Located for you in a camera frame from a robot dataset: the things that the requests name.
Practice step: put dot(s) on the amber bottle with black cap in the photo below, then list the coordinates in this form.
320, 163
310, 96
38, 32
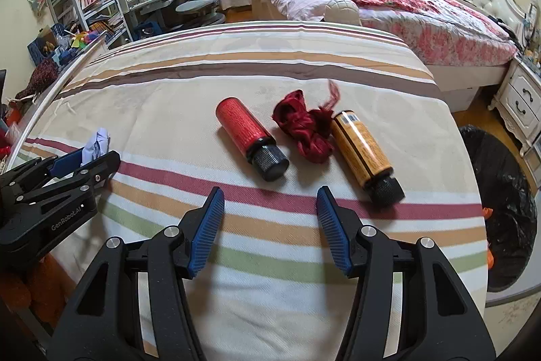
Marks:
359, 149

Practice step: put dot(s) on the white nightstand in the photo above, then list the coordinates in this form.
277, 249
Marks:
520, 90

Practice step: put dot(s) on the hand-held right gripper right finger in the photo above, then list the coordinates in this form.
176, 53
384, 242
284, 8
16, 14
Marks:
332, 225

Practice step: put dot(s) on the pile of colourful paper toys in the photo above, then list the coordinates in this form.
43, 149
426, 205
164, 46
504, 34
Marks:
82, 38

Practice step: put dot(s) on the dark red cloth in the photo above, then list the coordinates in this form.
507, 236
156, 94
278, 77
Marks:
302, 128

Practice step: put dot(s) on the maroon knitted cloth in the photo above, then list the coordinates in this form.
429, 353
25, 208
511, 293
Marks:
40, 77

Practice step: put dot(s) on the white carved bedpost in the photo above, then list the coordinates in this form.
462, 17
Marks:
342, 10

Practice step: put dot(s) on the lavender cloth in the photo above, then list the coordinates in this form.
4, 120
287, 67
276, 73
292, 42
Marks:
98, 143

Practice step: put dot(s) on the trash bin with black liner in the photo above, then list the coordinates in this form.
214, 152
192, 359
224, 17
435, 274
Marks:
507, 183

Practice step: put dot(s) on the orange plush toy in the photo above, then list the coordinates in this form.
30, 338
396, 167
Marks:
42, 289

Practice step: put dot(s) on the white curved bed rail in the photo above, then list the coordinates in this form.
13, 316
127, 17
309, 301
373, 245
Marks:
55, 90

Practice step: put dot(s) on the clutter of small bottles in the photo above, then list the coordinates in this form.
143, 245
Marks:
533, 52

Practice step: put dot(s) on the blue plastic basket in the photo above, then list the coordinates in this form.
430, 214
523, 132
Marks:
44, 48

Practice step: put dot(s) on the red bottle with black cap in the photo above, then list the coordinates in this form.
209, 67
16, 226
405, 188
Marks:
241, 120

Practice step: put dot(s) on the striped blanket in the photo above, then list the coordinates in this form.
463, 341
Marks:
211, 69

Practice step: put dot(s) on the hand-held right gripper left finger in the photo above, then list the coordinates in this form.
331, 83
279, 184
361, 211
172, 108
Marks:
209, 225

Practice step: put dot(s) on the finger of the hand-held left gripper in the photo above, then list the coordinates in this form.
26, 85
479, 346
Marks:
67, 164
103, 166

